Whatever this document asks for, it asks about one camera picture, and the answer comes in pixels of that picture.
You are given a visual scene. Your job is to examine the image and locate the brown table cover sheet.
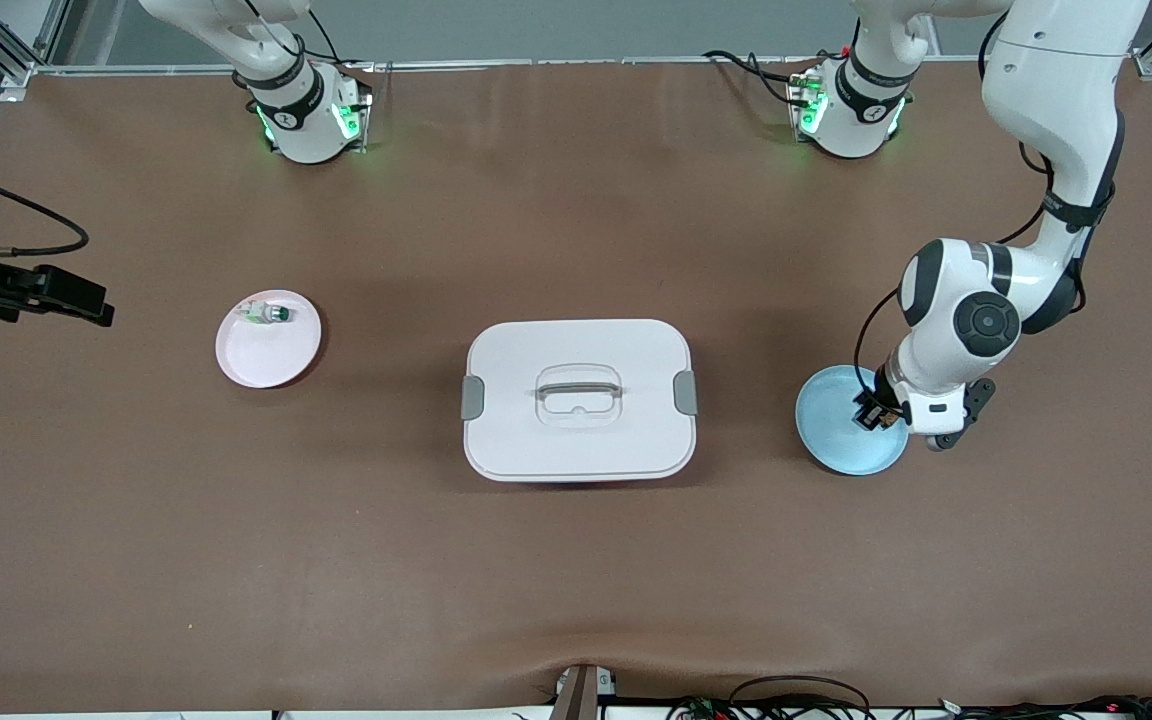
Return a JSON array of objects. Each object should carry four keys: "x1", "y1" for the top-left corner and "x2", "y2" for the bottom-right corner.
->
[{"x1": 0, "y1": 58, "x2": 1152, "y2": 716}]

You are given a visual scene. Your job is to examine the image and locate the light blue round plate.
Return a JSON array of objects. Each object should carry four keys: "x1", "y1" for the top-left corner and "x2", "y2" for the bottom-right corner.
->
[{"x1": 795, "y1": 364, "x2": 910, "y2": 477}]

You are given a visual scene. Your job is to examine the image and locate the silver table edge rail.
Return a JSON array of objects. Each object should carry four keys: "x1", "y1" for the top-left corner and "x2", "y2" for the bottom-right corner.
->
[{"x1": 0, "y1": 55, "x2": 1152, "y2": 79}]

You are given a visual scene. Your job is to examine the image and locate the pink round plate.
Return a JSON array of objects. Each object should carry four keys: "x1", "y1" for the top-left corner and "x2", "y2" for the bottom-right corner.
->
[{"x1": 215, "y1": 290, "x2": 324, "y2": 390}]

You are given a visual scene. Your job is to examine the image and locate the black base cables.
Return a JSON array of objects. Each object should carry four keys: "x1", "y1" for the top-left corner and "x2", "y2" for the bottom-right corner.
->
[
  {"x1": 703, "y1": 45, "x2": 862, "y2": 106},
  {"x1": 301, "y1": 10, "x2": 377, "y2": 73}
]

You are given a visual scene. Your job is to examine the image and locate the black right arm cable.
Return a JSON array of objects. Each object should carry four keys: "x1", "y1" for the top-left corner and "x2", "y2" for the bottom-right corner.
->
[{"x1": 0, "y1": 160, "x2": 90, "y2": 259}]

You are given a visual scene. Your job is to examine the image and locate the tangled cable bundle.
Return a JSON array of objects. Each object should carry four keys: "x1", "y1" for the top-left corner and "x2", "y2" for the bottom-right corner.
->
[{"x1": 876, "y1": 693, "x2": 1152, "y2": 720}]

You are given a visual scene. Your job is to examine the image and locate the black looped cable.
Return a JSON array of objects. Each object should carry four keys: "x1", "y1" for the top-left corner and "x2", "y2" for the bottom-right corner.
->
[{"x1": 726, "y1": 675, "x2": 872, "y2": 720}]

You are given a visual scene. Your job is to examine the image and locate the white lidded box with handle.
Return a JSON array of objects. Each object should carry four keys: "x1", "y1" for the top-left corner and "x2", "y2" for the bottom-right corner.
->
[{"x1": 461, "y1": 319, "x2": 699, "y2": 484}]

